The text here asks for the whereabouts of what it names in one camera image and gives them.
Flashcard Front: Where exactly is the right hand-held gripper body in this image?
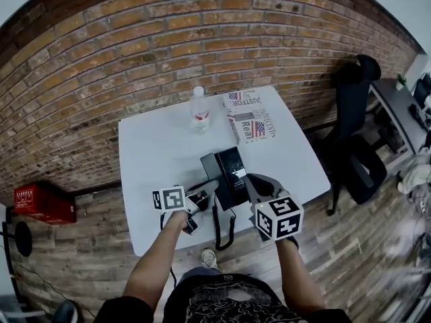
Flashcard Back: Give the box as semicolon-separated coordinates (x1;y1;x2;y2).
251;188;305;242

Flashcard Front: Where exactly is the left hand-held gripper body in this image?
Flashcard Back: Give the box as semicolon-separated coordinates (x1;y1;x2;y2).
151;185;210;237

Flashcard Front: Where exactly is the person's right forearm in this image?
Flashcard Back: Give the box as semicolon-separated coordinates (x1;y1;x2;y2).
275;236;328;312

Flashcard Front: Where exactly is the person's left forearm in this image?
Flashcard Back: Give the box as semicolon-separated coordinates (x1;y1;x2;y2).
126;209;190;313

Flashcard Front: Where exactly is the black box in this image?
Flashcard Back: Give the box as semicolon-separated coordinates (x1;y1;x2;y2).
213;146;251;209

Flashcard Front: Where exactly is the white table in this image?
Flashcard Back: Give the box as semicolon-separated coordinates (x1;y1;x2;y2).
117;85;333;257

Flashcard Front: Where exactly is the flag print box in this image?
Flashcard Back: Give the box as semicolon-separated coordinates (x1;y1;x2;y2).
221;91;278;145

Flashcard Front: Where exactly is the person's white shoe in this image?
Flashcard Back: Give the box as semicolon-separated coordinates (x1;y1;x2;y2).
201;248;219;269

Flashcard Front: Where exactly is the clear water bottle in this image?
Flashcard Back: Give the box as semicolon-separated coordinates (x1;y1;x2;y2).
189;85;212;135

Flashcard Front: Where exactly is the person's leg in shorts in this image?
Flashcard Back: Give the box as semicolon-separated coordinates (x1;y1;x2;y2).
174;266;224;284

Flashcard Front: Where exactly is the black office chair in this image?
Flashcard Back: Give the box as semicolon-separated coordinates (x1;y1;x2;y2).
413;75;431;111
315;54;389;217

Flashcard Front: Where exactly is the person's black printed shirt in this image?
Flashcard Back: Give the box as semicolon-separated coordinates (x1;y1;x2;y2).
96;273;352;323

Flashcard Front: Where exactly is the red box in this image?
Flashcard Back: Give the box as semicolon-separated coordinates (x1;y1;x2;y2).
13;184;77;225

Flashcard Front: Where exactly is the beige bundle on floor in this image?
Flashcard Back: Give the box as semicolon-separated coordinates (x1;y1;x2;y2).
397;161;431;194

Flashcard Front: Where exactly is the dark top desk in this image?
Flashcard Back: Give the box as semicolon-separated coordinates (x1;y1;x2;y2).
368;77;431;155

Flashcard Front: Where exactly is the black standing fan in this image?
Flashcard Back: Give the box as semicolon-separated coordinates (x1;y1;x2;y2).
1;221;34;299

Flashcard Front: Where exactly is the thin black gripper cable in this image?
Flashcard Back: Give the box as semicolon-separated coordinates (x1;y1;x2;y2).
159;212;178;287

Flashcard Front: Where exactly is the black floor cable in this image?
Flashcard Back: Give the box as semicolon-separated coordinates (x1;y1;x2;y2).
13;260;98;319

